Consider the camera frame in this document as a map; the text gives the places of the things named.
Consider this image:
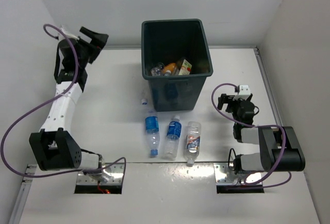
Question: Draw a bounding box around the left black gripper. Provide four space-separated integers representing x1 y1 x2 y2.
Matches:
74 27 108 68

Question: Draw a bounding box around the clear bottle white cap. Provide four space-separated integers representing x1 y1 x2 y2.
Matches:
141 98 155 115

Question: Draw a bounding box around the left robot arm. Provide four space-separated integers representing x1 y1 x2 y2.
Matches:
29 27 109 174

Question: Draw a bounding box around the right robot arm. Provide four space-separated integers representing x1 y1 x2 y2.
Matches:
217 94 306 173

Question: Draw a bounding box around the clear crushed bottle in bin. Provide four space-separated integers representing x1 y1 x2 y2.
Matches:
150 62 164 76

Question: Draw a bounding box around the dark green plastic bin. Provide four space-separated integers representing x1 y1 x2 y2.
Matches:
141 19 213 112

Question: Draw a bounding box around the orange juice bottle in bin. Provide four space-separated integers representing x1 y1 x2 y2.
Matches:
162 62 178 76

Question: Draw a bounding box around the clear bottle orange blue label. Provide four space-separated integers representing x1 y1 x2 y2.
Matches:
184 121 201 167

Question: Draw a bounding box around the blue label bottle white cap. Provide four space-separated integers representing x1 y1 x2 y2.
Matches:
162 116 182 161

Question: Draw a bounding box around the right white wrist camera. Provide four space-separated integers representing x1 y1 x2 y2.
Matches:
234 85 251 101

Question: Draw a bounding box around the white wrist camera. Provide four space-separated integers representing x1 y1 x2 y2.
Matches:
234 85 251 101
58 25 79 41

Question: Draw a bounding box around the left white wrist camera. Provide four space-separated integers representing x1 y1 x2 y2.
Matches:
58 25 79 41

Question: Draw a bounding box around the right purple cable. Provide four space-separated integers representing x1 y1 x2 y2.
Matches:
210 83 292 188

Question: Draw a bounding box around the purple cable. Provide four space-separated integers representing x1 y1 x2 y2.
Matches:
210 83 292 188
1 24 127 177

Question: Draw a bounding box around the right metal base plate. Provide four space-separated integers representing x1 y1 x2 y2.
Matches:
213 163 262 186

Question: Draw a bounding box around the metal base plate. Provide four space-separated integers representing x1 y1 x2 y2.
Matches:
76 163 125 186
213 163 262 186

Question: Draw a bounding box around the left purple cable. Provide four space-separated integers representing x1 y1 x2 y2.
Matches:
1 24 127 177

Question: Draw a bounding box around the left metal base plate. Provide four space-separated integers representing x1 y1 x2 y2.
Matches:
76 163 125 186

